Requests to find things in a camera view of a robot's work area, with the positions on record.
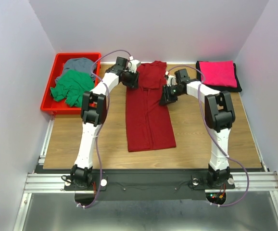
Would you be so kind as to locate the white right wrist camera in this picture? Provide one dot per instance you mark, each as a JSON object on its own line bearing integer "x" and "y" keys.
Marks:
{"x": 170, "y": 80}

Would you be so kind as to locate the green t shirt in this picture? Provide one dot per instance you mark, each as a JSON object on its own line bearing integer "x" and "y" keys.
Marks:
{"x": 71, "y": 87}

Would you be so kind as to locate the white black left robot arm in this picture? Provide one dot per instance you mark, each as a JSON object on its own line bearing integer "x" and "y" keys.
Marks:
{"x": 94, "y": 110}

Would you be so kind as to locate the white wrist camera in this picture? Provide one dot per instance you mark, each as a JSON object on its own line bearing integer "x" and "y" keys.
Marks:
{"x": 133, "y": 64}
{"x": 170, "y": 80}

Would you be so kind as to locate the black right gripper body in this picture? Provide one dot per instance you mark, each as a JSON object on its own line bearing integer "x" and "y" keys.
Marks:
{"x": 170, "y": 93}

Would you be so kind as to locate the red plastic bin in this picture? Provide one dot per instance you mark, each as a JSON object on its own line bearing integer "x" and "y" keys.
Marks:
{"x": 49, "y": 105}

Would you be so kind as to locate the folded pink t shirt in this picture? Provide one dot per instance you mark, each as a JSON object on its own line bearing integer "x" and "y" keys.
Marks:
{"x": 219, "y": 74}

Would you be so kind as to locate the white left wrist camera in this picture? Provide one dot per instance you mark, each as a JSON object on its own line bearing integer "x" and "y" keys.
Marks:
{"x": 133, "y": 64}

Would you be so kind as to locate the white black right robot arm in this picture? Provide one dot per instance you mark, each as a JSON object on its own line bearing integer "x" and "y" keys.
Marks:
{"x": 217, "y": 113}

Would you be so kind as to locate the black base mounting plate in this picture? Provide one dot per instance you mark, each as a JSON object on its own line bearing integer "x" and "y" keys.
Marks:
{"x": 146, "y": 184}

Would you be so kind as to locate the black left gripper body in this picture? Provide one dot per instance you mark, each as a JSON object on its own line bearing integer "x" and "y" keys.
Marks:
{"x": 129, "y": 79}

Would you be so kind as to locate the folded black t shirt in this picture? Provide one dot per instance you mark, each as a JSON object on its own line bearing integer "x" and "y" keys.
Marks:
{"x": 237, "y": 89}

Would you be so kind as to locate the grey t shirt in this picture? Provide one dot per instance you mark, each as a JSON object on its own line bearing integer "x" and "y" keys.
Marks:
{"x": 83, "y": 65}

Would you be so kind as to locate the dark red t shirt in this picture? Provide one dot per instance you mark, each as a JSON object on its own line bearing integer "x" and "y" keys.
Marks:
{"x": 148, "y": 124}

